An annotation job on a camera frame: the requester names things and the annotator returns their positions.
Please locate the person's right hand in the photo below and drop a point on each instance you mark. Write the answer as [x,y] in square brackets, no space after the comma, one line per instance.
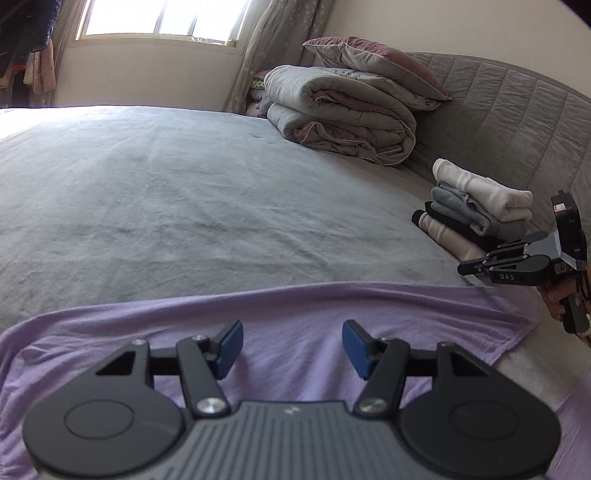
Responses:
[551,302]

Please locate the small cloth pile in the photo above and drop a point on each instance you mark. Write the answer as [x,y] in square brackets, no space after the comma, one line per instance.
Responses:
[263,99]

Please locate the dark hanging jacket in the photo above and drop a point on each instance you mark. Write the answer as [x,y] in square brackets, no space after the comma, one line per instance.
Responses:
[23,32]

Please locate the folded grey sweater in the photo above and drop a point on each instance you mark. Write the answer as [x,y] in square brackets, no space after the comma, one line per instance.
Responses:
[489,226]

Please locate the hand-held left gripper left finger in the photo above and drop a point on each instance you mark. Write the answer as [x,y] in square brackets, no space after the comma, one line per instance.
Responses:
[231,346]

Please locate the folded white garment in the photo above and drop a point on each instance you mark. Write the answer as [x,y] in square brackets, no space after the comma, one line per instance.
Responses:
[485,194]

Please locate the lilac pants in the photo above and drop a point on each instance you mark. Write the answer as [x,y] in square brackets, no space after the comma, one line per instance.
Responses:
[286,314]

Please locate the folded black garment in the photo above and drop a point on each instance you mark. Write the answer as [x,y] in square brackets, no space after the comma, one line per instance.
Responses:
[457,230]

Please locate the grey quilted headboard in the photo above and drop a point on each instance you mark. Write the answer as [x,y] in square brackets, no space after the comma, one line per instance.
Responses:
[508,115]

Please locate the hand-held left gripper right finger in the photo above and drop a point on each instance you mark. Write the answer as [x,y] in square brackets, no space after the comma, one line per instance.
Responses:
[358,350]

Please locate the grey pink pillow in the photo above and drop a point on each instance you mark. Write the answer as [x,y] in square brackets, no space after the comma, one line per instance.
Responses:
[369,60]

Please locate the grey bed cover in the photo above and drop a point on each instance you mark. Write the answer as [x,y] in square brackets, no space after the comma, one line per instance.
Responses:
[184,194]

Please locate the sheer patterned curtain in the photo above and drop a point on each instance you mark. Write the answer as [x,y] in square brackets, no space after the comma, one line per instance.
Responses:
[277,32]

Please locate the folded grey pink quilt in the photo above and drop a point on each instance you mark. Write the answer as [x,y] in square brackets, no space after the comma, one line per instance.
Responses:
[341,115]

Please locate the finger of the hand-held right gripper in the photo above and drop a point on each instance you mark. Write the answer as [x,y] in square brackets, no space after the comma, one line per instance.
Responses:
[531,244]
[512,272]

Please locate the window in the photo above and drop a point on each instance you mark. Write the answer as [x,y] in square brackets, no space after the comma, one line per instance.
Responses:
[161,16]

